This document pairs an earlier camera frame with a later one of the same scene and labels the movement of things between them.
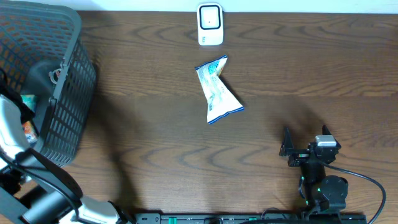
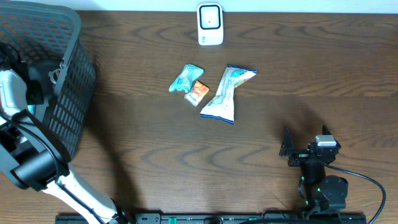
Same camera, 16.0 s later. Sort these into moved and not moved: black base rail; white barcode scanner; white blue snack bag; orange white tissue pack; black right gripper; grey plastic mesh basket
Moved: orange white tissue pack; white blue snack bag
Not moved: black right gripper; grey plastic mesh basket; white barcode scanner; black base rail
